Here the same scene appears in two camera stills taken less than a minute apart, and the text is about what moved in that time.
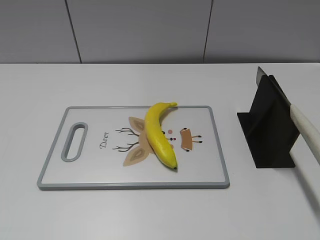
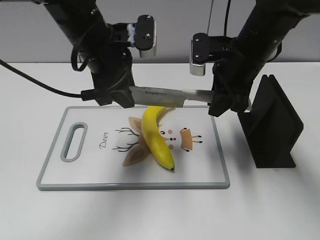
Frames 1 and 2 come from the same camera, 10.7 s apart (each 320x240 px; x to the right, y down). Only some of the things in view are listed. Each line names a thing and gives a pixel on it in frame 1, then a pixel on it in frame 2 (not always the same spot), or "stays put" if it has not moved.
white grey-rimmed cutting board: [106, 147] stays put
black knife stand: [269, 130] stays put
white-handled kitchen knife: [307, 132] -> [166, 97]
